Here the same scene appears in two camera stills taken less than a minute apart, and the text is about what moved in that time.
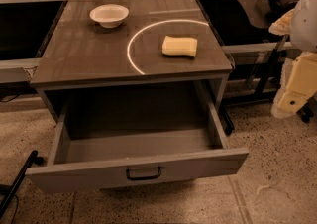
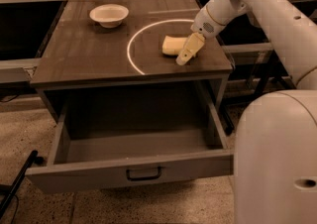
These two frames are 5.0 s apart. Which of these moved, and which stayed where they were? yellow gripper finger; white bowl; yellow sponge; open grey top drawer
Moved: yellow gripper finger
Stayed: white bowl; yellow sponge; open grey top drawer
